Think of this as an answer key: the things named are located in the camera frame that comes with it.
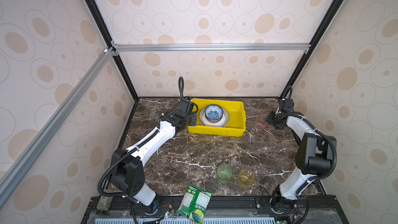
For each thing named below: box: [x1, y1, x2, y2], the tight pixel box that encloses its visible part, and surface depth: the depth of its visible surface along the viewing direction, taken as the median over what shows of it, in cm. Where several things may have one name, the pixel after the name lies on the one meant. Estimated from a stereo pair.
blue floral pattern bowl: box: [204, 103, 224, 124], surface depth 102 cm
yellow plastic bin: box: [187, 98, 247, 137], surface depth 102 cm
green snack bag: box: [177, 183, 214, 224], surface depth 74 cm
